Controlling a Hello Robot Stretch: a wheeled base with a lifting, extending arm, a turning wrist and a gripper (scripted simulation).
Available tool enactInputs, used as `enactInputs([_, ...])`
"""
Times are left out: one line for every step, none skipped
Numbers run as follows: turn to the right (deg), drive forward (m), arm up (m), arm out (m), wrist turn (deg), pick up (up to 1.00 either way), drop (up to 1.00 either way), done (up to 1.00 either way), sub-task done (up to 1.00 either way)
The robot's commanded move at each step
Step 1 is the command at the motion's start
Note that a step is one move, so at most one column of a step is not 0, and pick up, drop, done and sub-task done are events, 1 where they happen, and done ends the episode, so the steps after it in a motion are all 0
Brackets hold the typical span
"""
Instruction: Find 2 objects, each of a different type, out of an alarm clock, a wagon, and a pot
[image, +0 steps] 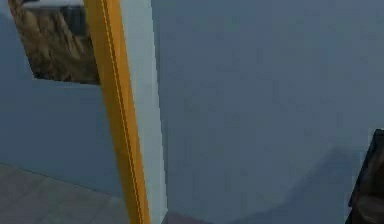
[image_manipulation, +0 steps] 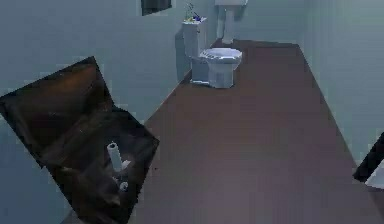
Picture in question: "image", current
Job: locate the yellow room door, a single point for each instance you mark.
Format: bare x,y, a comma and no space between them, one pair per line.
117,100

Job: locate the dark brown cabinet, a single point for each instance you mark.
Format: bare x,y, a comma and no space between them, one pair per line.
370,186

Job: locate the brown framed wall picture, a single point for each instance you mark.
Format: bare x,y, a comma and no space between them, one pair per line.
55,43

